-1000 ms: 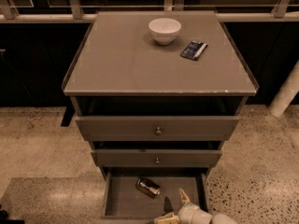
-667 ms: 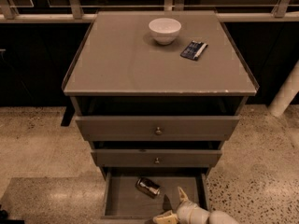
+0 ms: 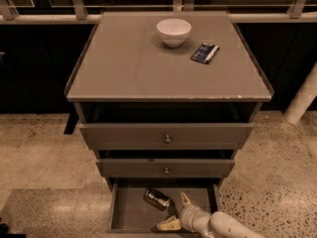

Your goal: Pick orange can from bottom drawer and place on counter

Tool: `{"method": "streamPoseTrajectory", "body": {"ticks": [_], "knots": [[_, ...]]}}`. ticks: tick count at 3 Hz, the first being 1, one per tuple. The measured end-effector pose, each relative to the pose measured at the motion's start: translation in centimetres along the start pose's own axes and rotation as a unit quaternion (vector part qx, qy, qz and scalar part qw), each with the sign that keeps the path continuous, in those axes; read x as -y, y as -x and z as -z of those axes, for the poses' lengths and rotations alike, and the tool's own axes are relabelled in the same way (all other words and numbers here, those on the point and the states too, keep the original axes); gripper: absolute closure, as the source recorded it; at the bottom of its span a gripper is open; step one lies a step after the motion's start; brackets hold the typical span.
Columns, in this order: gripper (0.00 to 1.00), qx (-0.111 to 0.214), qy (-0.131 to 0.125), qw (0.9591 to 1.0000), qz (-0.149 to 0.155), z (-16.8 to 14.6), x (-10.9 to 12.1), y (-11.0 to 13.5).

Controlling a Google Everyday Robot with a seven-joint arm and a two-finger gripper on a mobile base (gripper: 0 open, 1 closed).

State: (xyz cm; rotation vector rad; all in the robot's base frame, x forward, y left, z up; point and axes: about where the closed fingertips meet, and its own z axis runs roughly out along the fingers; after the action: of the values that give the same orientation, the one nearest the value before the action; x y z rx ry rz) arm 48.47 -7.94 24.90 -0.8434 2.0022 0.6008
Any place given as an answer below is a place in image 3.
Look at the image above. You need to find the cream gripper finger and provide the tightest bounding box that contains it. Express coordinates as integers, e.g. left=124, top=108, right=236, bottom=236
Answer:
left=180, top=191, right=191, bottom=206
left=157, top=215, right=182, bottom=231

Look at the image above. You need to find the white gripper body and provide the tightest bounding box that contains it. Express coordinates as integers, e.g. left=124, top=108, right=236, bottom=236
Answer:
left=179, top=204, right=211, bottom=233

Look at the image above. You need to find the orange soda can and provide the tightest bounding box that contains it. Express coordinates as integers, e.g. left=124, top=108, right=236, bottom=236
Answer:
left=144, top=188, right=170, bottom=211

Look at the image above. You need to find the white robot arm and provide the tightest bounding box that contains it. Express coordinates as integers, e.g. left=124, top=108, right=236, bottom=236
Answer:
left=157, top=191, right=265, bottom=238

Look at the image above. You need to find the brass top drawer knob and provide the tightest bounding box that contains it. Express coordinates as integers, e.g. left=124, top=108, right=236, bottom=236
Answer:
left=164, top=135, right=172, bottom=144

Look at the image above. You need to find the grey top drawer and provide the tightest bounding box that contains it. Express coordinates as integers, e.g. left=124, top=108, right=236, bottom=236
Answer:
left=79, top=123, right=254, bottom=150

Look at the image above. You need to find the grey middle drawer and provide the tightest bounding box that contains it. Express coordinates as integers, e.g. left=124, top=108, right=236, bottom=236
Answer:
left=96, top=159, right=235, bottom=178

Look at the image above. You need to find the grey drawer cabinet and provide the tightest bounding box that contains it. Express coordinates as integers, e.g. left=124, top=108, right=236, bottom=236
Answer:
left=63, top=10, right=274, bottom=190

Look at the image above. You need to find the blue snack packet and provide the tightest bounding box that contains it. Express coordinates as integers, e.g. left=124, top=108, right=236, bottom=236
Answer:
left=190, top=43, right=220, bottom=64

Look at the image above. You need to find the white pillar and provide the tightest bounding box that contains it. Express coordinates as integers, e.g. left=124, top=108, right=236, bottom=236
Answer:
left=284, top=61, right=317, bottom=124

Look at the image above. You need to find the white ceramic bowl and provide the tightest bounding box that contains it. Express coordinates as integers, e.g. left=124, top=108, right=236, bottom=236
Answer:
left=157, top=19, right=191, bottom=48

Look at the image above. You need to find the white metal railing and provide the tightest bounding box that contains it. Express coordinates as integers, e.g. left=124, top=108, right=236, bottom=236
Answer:
left=0, top=0, right=317, bottom=24

